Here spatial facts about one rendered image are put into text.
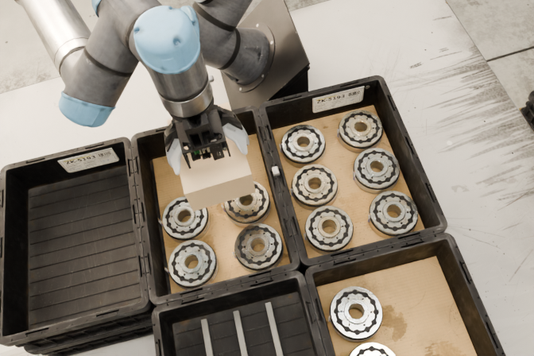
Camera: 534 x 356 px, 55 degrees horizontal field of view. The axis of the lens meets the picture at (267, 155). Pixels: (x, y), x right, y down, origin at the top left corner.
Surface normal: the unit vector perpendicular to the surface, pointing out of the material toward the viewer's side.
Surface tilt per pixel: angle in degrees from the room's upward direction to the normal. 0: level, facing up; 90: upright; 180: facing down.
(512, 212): 0
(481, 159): 0
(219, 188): 90
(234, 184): 90
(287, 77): 43
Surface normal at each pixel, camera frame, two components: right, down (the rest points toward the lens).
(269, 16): -0.72, -0.17
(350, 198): -0.08, -0.48
